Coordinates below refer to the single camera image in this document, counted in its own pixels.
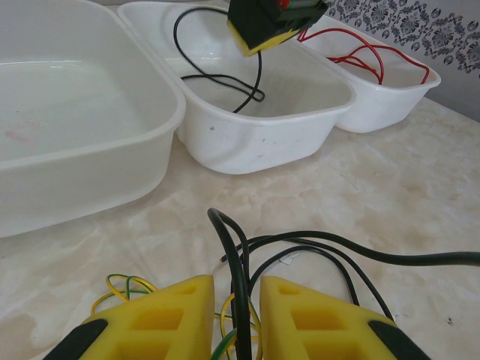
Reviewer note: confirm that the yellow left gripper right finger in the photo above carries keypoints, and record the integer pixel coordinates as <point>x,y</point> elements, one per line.
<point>270,300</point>

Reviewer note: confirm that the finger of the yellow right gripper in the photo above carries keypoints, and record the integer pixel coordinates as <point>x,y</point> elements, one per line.
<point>255,22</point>
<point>296,24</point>

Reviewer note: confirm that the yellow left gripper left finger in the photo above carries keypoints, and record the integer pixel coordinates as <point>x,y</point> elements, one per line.
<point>202,300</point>

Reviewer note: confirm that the white plastic tray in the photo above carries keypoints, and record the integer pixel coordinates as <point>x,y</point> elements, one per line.
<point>262,142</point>
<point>375,108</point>
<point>75,112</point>

